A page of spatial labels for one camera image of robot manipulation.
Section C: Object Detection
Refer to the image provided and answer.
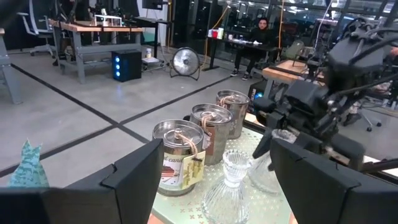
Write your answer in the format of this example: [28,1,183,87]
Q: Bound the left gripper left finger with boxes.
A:
[0,139,165,224]

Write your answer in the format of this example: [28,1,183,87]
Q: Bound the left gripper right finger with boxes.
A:
[269,138,398,224]

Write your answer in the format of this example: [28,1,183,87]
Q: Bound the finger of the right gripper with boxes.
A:
[294,132,331,156]
[252,124,275,159]

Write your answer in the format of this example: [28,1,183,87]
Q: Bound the clear ribbed glass candlestick holder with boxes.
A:
[248,129,298,194]
[201,149,253,224]

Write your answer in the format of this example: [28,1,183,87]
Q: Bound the silver candle tin with tag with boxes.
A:
[216,90,251,140]
[190,103,233,166]
[152,119,206,197]

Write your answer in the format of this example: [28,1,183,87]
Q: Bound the wooden top robot table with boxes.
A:
[262,58,326,96]

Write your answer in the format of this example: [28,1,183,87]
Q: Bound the black computer tower blue lights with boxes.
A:
[248,79,269,108]
[111,49,143,83]

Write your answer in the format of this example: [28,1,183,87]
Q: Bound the office chair wheel base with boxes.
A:
[341,102,383,133]

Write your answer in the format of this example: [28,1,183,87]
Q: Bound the snake plant in white pot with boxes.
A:
[7,139,50,188]

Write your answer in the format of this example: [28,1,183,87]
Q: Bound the seated person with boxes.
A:
[229,17,277,82]

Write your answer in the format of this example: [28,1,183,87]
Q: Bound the black office desk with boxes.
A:
[201,36,280,72]

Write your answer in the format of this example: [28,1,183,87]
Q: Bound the green perforated metal shelf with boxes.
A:
[151,126,295,224]

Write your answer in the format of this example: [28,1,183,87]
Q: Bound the round metal floor fan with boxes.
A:
[169,46,201,82]

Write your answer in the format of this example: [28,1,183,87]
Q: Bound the red and white boxes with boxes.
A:
[207,27,224,40]

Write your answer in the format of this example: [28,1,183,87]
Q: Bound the black standing desk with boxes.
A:
[133,17,172,58]

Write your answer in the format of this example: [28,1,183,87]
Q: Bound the wooden top grey workbench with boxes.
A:
[48,18,146,85]

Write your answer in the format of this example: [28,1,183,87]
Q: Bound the white small rack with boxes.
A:
[94,14,123,27]

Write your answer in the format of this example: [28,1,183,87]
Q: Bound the grey office chair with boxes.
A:
[17,0,57,57]

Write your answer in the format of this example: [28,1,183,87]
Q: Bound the black aluminium table frame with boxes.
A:
[241,119,266,135]

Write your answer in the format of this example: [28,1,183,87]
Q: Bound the yellow hanging cable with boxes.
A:
[203,4,231,63]

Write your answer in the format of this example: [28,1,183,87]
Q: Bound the grey table leg frame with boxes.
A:
[0,27,23,105]

